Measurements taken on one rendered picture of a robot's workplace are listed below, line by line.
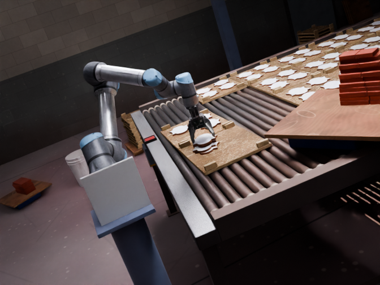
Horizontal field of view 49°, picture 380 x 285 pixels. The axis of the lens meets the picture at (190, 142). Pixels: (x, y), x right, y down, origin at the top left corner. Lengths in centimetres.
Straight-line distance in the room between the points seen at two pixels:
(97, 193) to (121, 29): 565
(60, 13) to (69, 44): 50
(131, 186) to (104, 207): 15
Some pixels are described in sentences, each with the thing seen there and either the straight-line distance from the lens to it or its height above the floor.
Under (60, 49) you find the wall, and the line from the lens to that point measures 721.
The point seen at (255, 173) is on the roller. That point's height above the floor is 91.
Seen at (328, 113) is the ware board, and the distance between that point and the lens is 185.
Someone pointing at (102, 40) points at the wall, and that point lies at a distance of 727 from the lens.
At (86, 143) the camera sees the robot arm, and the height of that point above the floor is 120.
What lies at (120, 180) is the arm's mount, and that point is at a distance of 185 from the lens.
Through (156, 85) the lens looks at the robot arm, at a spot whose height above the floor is 134.
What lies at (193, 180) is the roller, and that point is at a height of 92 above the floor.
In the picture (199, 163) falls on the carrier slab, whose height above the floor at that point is 94.
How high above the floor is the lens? 170
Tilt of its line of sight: 20 degrees down
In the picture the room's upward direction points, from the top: 19 degrees counter-clockwise
